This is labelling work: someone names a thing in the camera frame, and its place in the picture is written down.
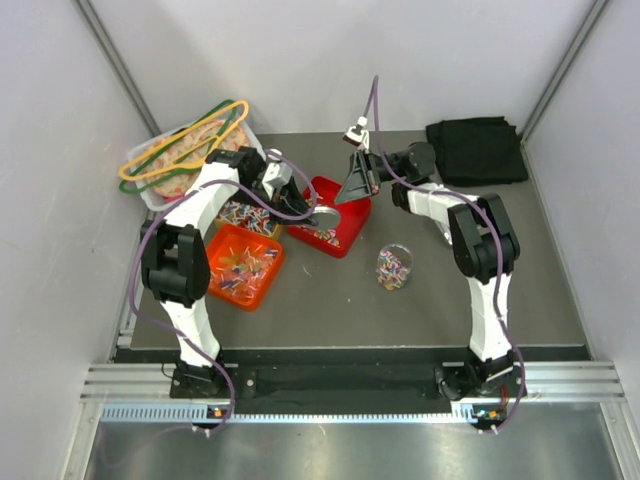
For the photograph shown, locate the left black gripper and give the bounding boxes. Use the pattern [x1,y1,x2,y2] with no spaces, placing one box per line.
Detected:
[229,177,319,228]

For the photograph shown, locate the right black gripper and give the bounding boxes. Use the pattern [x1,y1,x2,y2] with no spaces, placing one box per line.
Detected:
[335,150,409,207]

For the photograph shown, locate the silver round jar lid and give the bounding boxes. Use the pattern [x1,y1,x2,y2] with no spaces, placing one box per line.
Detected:
[311,205,341,230]

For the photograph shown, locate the red candy tray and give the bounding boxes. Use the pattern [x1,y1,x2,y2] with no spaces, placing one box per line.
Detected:
[287,176,372,258]

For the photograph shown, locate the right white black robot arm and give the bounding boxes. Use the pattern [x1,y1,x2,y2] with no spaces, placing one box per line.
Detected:
[335,142,520,399]

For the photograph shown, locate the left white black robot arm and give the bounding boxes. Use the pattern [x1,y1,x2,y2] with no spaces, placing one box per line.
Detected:
[138,147,317,397]

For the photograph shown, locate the pile of wrapped candies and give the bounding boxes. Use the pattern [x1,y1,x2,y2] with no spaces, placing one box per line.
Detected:
[311,229,341,248]

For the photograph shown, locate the gold tin candy box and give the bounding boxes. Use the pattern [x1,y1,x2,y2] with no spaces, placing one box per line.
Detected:
[215,201,283,240]

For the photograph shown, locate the orange candy tray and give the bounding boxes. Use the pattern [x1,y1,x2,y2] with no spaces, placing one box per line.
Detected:
[206,224,285,312]

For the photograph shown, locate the clear glass jar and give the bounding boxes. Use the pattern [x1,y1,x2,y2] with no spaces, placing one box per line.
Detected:
[375,244,413,291]

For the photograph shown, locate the black folded cloth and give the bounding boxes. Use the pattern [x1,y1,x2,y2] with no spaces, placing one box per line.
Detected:
[425,117,529,187]

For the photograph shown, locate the floral patterned cloth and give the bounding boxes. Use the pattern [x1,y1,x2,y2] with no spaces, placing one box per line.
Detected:
[120,119,251,203]

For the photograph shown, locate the white plastic basket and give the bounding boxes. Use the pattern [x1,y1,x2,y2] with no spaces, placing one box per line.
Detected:
[125,121,265,212]

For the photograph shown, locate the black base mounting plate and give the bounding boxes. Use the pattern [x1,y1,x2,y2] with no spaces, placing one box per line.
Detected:
[168,362,529,401]

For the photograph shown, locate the green clothes hanger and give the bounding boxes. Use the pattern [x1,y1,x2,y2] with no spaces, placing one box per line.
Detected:
[118,99,250,195]

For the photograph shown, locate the yellow clothes hanger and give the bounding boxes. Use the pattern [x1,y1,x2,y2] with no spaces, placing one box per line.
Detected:
[117,100,251,181]

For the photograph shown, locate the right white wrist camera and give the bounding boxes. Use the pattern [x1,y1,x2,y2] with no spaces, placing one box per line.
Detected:
[342,116,370,151]

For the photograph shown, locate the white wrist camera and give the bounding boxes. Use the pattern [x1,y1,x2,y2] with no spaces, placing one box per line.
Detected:
[342,116,370,151]
[261,149,293,199]

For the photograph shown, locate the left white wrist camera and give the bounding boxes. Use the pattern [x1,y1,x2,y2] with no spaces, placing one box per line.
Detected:
[261,149,293,199]

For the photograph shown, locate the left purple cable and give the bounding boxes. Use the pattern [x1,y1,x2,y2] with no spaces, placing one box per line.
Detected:
[128,147,319,434]

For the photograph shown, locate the purple cable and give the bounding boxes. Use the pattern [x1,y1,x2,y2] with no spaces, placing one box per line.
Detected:
[363,74,526,434]
[128,147,319,434]

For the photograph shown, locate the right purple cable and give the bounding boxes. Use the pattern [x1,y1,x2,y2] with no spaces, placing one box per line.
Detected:
[363,74,526,434]

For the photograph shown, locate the aluminium frame rail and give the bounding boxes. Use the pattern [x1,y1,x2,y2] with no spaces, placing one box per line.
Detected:
[81,361,625,403]

